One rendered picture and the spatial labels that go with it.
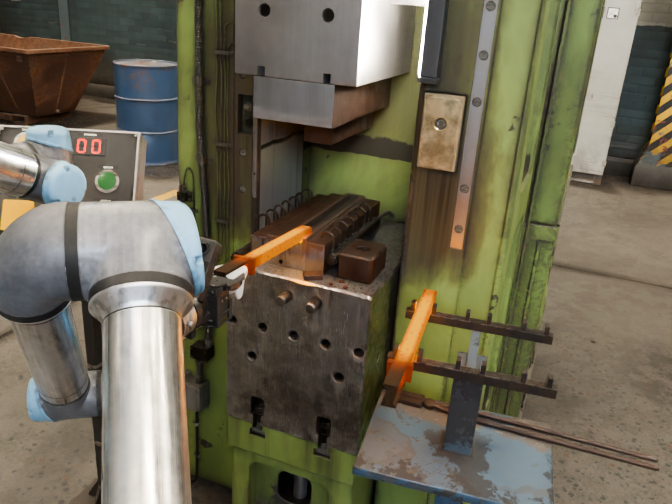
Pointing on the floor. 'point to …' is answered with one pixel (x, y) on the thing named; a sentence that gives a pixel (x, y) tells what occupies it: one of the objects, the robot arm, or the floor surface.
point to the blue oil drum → (149, 105)
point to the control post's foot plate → (89, 494)
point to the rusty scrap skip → (44, 77)
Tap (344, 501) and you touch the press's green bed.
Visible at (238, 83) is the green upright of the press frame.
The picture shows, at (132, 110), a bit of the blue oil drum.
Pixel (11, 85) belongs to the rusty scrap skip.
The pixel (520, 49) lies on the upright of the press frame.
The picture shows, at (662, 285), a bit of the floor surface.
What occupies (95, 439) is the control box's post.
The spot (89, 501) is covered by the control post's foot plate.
